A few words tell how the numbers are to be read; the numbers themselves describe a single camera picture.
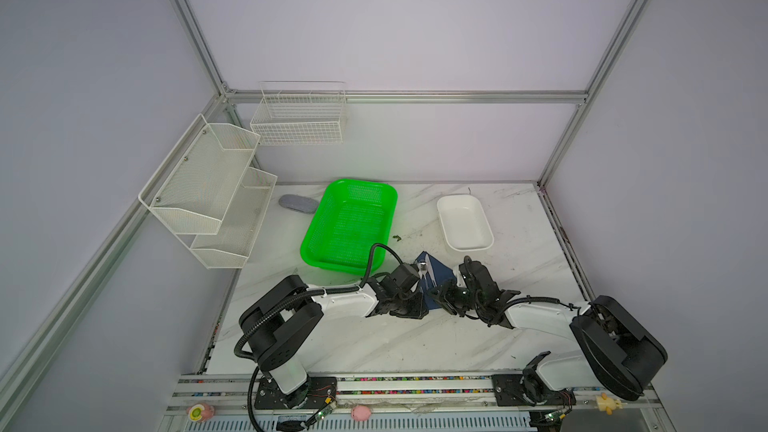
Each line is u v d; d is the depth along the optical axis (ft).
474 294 2.26
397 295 2.30
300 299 1.61
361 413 2.29
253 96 2.97
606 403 2.25
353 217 3.61
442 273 3.15
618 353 1.42
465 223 3.51
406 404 2.40
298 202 3.69
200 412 2.21
